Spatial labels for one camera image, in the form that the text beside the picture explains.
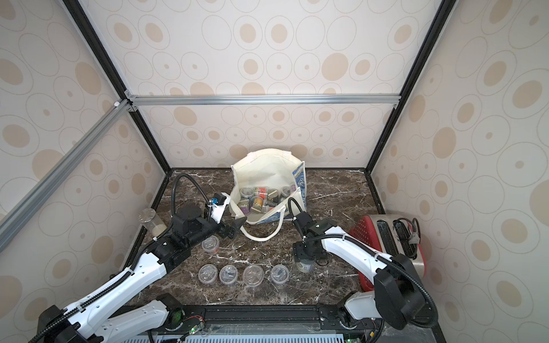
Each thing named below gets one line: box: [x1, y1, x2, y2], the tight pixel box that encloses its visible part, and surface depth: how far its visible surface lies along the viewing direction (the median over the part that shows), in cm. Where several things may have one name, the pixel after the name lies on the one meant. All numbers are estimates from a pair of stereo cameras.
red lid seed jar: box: [255, 186, 269, 201], surface depth 103 cm
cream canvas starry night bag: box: [230, 148, 308, 243], surface depth 93 cm
